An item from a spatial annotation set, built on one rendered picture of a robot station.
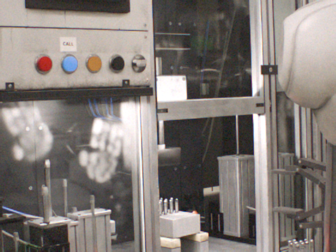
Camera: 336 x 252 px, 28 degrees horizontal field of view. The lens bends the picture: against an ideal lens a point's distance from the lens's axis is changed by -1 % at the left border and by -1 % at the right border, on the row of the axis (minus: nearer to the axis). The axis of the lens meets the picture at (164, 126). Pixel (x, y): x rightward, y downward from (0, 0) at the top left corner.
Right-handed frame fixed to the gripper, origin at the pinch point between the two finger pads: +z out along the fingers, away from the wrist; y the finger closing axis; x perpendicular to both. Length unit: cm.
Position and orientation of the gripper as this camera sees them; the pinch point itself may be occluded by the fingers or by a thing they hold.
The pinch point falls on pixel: (284, 191)
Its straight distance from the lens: 153.0
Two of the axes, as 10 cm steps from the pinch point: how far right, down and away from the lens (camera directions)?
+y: -0.3, -10.0, -0.6
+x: -7.6, 0.6, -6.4
